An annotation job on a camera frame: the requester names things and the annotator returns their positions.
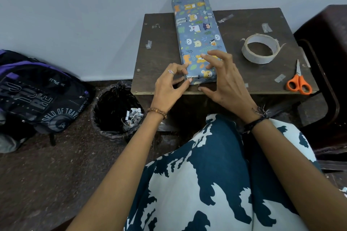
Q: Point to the person's left forearm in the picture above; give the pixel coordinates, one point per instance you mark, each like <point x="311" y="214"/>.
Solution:
<point x="116" y="179"/>

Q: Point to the crumpled paper scraps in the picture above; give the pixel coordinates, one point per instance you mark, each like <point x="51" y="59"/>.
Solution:
<point x="132" y="117"/>

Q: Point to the teal white patterned trousers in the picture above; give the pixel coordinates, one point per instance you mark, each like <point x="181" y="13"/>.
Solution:
<point x="217" y="179"/>

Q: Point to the clear tape roll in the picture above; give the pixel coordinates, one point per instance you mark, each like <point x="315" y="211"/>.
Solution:
<point x="248" y="56"/>

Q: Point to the person's left hand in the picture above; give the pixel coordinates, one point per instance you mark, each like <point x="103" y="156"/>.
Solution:
<point x="168" y="92"/>

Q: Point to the small dark wooden table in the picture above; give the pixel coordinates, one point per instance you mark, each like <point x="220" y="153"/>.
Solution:
<point x="157" y="60"/>

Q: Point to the person's right hand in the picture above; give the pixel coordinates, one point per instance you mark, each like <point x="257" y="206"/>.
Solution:
<point x="230" y="87"/>

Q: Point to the crumpled clear tape piece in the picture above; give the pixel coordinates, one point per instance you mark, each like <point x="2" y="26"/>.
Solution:
<point x="225" y="18"/>

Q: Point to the black lined trash bin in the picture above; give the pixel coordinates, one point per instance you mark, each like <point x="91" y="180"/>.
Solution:
<point x="111" y="111"/>

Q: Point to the black purple backpack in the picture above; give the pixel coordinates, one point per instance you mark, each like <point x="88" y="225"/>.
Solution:
<point x="38" y="95"/>

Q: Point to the brown plastic stool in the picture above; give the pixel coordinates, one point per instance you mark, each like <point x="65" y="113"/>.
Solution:
<point x="322" y="90"/>

